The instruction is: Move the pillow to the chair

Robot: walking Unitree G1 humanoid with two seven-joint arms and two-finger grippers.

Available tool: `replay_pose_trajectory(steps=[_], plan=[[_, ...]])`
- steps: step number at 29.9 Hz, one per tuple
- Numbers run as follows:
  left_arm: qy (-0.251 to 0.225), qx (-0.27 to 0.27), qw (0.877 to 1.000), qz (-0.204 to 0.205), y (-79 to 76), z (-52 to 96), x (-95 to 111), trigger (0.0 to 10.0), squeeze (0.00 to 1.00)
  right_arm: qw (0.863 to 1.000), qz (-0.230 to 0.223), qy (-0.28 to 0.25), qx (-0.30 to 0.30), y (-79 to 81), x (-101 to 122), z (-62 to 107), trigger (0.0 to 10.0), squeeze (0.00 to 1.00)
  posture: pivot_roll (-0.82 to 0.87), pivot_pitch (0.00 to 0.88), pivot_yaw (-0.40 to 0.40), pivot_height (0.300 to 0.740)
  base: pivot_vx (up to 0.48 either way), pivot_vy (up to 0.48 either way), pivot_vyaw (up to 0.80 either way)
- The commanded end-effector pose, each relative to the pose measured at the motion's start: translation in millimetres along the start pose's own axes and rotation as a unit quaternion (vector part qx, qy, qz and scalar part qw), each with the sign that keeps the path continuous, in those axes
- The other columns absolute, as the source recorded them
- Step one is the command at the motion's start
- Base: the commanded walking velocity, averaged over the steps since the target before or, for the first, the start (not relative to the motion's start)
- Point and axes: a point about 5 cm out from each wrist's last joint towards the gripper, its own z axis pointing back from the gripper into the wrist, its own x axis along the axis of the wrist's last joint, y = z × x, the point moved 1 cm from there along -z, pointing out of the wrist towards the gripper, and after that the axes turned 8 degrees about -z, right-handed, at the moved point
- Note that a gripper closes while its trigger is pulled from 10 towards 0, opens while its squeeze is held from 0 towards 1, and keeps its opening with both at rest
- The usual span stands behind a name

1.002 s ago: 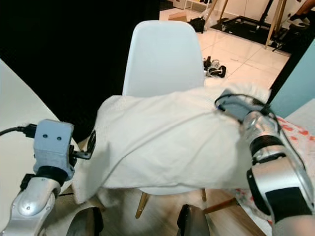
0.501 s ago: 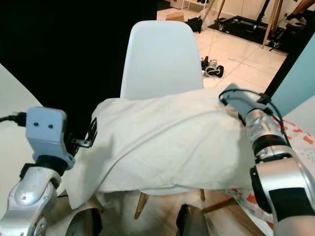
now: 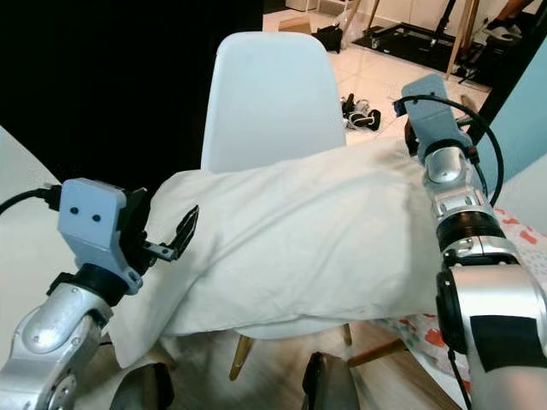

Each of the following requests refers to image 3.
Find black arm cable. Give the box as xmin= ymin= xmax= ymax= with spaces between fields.
xmin=392 ymin=93 xmax=506 ymax=207
xmin=0 ymin=185 xmax=63 ymax=215

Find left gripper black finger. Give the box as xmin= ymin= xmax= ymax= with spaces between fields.
xmin=145 ymin=204 xmax=200 ymax=262

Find large brown cardboard box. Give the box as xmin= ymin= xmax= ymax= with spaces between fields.
xmin=277 ymin=16 xmax=314 ymax=36

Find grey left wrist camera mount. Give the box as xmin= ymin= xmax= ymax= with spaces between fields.
xmin=57 ymin=177 xmax=143 ymax=293

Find wooden bed frame rail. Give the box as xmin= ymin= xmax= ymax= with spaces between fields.
xmin=345 ymin=338 xmax=408 ymax=369

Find black white sneaker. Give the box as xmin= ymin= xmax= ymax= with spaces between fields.
xmin=356 ymin=103 xmax=383 ymax=132
xmin=341 ymin=95 xmax=362 ymax=121

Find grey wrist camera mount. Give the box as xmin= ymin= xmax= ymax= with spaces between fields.
xmin=57 ymin=177 xmax=143 ymax=293
xmin=401 ymin=73 xmax=472 ymax=161

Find black door frame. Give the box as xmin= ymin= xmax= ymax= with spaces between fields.
xmin=474 ymin=12 xmax=547 ymax=117

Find dark right robot leg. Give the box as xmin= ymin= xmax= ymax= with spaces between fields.
xmin=298 ymin=351 xmax=362 ymax=410

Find black treadmill base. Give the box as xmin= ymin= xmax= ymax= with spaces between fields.
xmin=362 ymin=20 xmax=493 ymax=83

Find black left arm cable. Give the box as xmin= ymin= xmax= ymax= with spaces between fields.
xmin=0 ymin=185 xmax=63 ymax=215

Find wooden stand legs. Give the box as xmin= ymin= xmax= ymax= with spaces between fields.
xmin=444 ymin=0 xmax=480 ymax=80

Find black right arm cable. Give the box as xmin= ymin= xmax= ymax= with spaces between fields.
xmin=392 ymin=93 xmax=506 ymax=207

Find person leg with white shoe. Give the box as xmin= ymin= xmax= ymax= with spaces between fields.
xmin=482 ymin=0 xmax=536 ymax=43

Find black bag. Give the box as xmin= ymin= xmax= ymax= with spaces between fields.
xmin=315 ymin=25 xmax=348 ymax=54

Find white bed sheet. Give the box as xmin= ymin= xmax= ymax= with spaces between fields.
xmin=494 ymin=154 xmax=547 ymax=225

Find dotted patterned pillow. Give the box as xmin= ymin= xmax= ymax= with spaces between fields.
xmin=380 ymin=208 xmax=547 ymax=364

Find plain cream pillow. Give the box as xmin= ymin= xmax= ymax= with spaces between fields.
xmin=106 ymin=136 xmax=455 ymax=369

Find white plastic chair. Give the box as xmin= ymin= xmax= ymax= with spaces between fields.
xmin=200 ymin=32 xmax=355 ymax=383

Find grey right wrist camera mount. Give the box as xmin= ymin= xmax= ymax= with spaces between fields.
xmin=401 ymin=73 xmax=472 ymax=161

